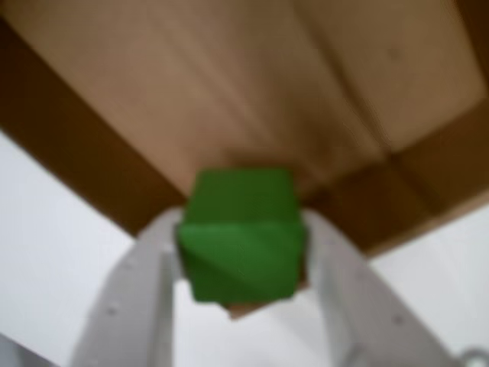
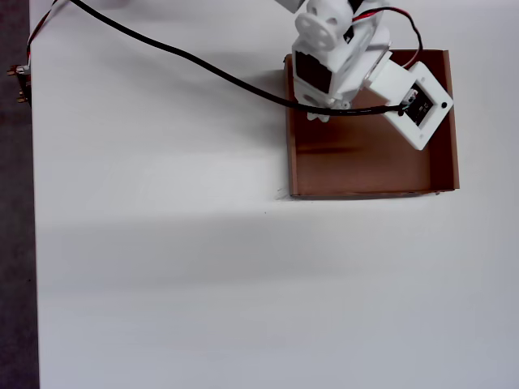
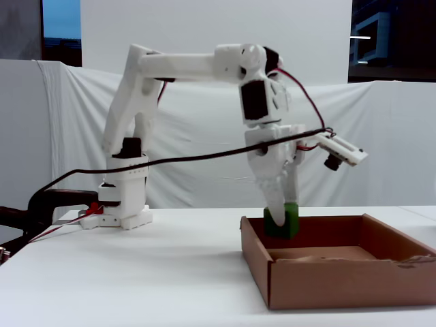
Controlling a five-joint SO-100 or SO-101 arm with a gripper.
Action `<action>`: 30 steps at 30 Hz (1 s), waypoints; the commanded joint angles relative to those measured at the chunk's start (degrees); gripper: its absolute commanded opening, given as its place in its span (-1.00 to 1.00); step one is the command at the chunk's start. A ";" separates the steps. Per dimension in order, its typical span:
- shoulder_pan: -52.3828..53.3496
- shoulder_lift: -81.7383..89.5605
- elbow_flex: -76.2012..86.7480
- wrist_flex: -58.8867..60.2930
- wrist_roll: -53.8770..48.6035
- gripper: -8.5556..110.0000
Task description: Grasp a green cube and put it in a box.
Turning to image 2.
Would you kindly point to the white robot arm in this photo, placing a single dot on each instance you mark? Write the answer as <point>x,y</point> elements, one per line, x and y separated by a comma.
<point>320,24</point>

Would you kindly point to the brown cardboard box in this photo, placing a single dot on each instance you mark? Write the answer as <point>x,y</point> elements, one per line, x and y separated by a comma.
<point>365,162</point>

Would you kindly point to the brown table clamp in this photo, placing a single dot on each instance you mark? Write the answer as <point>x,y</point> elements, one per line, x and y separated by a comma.
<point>22,83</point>

